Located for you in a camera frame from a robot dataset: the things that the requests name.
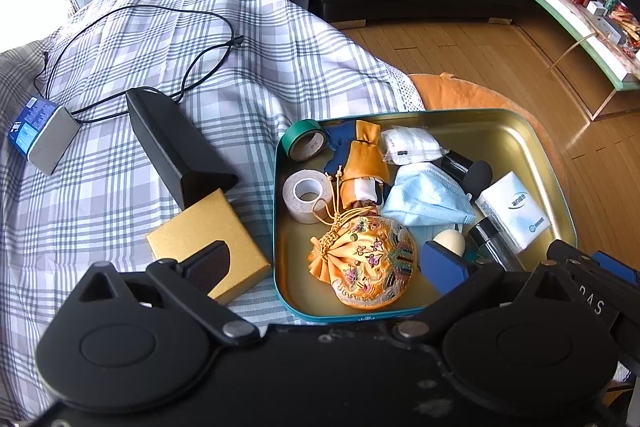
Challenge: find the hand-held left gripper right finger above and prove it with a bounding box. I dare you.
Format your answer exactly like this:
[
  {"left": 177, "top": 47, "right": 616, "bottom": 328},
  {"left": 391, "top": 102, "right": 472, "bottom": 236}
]
[{"left": 392, "top": 241, "right": 568, "bottom": 340}]

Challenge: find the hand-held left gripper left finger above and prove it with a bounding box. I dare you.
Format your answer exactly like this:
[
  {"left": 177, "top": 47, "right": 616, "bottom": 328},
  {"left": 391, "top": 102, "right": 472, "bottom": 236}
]
[{"left": 75, "top": 241, "right": 261, "bottom": 345}]

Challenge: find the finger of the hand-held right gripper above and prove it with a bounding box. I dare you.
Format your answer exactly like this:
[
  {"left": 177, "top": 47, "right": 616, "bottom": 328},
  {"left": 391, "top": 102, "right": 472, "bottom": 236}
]
[
  {"left": 547, "top": 239, "right": 593, "bottom": 268},
  {"left": 590, "top": 251, "right": 640, "bottom": 288}
]

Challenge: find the beige sponge puff teal handle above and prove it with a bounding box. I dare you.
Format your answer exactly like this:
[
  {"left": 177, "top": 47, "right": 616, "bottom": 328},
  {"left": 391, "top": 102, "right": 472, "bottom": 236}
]
[{"left": 432, "top": 229, "right": 476, "bottom": 265}]

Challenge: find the glass bottle black cap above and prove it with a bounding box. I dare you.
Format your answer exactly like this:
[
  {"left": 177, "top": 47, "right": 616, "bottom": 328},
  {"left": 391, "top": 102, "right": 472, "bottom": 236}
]
[{"left": 467, "top": 217, "right": 526, "bottom": 273}]

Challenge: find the blue face mask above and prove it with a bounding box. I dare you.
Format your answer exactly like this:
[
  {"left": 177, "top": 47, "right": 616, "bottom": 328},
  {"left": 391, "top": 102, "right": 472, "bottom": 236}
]
[{"left": 382, "top": 163, "right": 476, "bottom": 228}]

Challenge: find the white tissue pack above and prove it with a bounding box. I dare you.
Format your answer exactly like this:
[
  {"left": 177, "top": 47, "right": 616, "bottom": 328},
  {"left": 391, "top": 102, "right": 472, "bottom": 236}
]
[{"left": 475, "top": 171, "right": 552, "bottom": 253}]

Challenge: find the white tape roll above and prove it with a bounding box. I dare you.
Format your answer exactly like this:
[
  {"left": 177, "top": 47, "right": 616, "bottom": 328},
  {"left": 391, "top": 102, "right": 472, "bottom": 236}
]
[{"left": 282, "top": 169, "right": 333, "bottom": 225}]

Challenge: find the gold tin tray teal rim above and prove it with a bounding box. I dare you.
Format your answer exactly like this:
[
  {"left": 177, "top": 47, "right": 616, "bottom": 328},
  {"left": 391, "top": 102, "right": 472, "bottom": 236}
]
[{"left": 272, "top": 108, "right": 578, "bottom": 325}]

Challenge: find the white mask packet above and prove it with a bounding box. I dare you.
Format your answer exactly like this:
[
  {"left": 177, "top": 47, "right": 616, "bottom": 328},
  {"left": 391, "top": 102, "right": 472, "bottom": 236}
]
[{"left": 380, "top": 126, "right": 443, "bottom": 166}]

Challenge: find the orange cloth doll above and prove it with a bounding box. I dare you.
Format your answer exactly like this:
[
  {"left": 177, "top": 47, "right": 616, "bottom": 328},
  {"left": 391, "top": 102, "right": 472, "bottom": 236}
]
[{"left": 335, "top": 121, "right": 391, "bottom": 212}]

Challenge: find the green tape roll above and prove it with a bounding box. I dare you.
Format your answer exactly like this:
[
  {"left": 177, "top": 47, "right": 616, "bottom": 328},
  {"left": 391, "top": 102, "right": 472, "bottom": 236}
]
[{"left": 280, "top": 119, "right": 331, "bottom": 162}]

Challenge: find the dark blue cloth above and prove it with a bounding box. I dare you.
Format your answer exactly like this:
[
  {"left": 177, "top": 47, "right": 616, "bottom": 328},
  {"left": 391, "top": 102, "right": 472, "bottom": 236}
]
[{"left": 322, "top": 122, "right": 363, "bottom": 178}]

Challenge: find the gold cardboard box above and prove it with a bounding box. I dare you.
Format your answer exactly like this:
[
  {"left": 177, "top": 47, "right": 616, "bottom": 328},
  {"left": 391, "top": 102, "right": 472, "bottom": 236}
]
[{"left": 145, "top": 188, "right": 273, "bottom": 307}]

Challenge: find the black triangular box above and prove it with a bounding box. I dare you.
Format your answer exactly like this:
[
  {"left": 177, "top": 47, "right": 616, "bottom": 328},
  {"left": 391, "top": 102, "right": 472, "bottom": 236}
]
[{"left": 125, "top": 87, "right": 240, "bottom": 212}]

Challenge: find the orange cushion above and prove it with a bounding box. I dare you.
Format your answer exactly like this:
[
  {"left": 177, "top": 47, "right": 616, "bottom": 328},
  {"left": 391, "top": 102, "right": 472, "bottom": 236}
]
[{"left": 407, "top": 72, "right": 571, "bottom": 148}]

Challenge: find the blue and grey box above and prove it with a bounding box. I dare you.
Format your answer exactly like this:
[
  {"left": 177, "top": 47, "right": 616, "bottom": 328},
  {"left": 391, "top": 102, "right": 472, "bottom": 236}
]
[{"left": 7, "top": 95, "right": 82, "bottom": 176}]

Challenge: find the thin wooden strip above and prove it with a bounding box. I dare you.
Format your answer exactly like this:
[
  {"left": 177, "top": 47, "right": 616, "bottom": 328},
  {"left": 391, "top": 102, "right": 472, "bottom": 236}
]
[{"left": 545, "top": 32, "right": 598, "bottom": 72}]

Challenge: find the grey plaid blanket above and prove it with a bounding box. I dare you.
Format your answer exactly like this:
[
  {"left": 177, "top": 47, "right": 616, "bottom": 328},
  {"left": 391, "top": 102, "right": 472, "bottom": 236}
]
[{"left": 0, "top": 0, "right": 426, "bottom": 408}]

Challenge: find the long white box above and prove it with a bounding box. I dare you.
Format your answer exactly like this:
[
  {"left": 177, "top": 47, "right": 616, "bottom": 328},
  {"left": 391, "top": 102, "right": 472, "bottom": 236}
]
[{"left": 590, "top": 17, "right": 626, "bottom": 45}]

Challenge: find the cluttered glass coffee table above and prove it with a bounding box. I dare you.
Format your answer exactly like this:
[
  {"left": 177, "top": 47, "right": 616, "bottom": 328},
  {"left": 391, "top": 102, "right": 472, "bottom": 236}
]
[{"left": 520, "top": 0, "right": 640, "bottom": 122}]

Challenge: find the black cable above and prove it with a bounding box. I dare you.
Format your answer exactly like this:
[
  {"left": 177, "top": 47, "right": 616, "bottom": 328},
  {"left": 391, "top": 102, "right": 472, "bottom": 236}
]
[{"left": 34, "top": 4, "right": 246, "bottom": 122}]

